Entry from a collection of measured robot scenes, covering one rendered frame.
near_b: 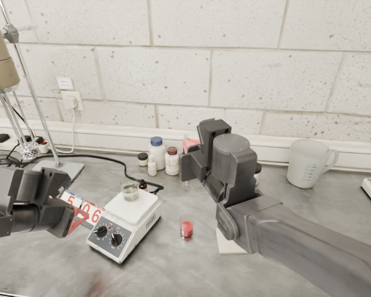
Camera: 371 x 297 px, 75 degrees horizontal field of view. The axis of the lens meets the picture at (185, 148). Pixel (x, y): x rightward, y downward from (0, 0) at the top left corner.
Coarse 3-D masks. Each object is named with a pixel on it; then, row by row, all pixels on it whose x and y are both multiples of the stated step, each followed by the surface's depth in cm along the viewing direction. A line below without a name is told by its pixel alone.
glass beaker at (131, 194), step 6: (126, 174) 72; (132, 174) 72; (120, 180) 70; (126, 180) 73; (132, 180) 73; (120, 186) 70; (126, 186) 68; (132, 186) 69; (126, 192) 70; (132, 192) 70; (138, 192) 73; (126, 198) 71; (132, 198) 71; (138, 198) 73
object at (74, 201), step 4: (64, 192) 83; (64, 196) 83; (68, 196) 82; (72, 196) 82; (64, 200) 82; (68, 200) 82; (72, 200) 81; (76, 200) 81; (80, 200) 80; (72, 204) 81; (76, 204) 80
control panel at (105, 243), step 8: (104, 224) 69; (112, 224) 68; (112, 232) 67; (120, 232) 67; (128, 232) 66; (96, 240) 67; (104, 240) 67; (104, 248) 65; (112, 248) 65; (120, 248) 64
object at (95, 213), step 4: (84, 204) 79; (88, 204) 78; (84, 208) 78; (88, 208) 78; (92, 208) 78; (96, 208) 77; (88, 212) 77; (92, 212) 77; (96, 212) 77; (100, 212) 76; (92, 216) 76; (96, 216) 76; (92, 220) 76; (96, 220) 76
